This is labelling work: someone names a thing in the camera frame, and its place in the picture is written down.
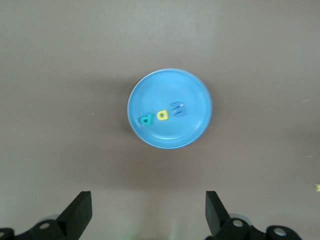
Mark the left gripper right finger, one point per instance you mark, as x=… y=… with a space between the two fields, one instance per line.
x=217 y=220

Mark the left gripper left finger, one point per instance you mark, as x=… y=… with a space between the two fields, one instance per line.
x=75 y=217

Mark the yellow foam letter d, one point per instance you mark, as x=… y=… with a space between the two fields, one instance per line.
x=166 y=116

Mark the blue foam letter m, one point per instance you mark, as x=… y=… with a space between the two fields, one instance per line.
x=178 y=109

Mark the teal foam letter p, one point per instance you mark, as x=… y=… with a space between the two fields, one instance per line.
x=150 y=121

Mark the yellow foam letter k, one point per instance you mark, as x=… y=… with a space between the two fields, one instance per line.
x=318 y=187

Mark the blue round plate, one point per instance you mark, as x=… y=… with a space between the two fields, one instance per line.
x=170 y=85

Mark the brown table cover sheet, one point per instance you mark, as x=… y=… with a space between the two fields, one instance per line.
x=50 y=75

